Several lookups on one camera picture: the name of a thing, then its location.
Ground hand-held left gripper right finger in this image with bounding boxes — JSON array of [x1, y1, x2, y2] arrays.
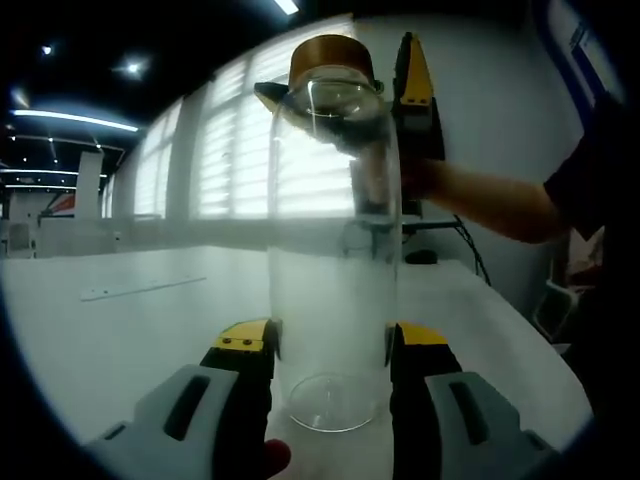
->
[[383, 321, 559, 480]]

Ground dark framed chair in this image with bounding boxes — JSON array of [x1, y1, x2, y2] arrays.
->
[[533, 278, 582, 342]]

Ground brown cup lid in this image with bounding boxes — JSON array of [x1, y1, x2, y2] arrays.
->
[[288, 35, 377, 94]]

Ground narrow white window blinds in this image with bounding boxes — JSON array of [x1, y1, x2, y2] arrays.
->
[[132, 101, 184, 220]]

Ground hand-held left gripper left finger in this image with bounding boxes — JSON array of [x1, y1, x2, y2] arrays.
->
[[84, 318, 279, 480]]

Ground blue edged white board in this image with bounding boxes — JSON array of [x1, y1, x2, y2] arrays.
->
[[532, 0, 627, 107]]

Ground bundle of black cables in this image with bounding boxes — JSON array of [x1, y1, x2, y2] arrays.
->
[[452, 213, 494, 287]]

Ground white square column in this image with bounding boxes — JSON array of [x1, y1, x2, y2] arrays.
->
[[74, 149, 105, 220]]

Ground person's left hand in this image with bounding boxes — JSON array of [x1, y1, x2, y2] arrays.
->
[[263, 438, 292, 480]]

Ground person's dark clothing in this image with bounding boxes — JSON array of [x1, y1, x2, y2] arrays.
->
[[542, 94, 640, 451]]

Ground clear glass cup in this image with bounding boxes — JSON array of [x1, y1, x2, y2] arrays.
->
[[267, 69, 404, 434]]

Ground round ceiling spotlight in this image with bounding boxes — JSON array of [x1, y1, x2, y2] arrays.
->
[[113, 55, 151, 80]]

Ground black round mouse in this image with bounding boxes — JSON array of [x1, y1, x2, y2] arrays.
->
[[403, 248, 439, 266]]

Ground thin curved ceiling light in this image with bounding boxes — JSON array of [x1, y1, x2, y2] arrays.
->
[[10, 108, 140, 133]]

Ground white tabletop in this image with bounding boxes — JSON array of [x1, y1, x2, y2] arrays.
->
[[0, 243, 596, 480]]

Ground person's right hand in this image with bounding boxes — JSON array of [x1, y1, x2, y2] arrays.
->
[[399, 158, 452, 204]]

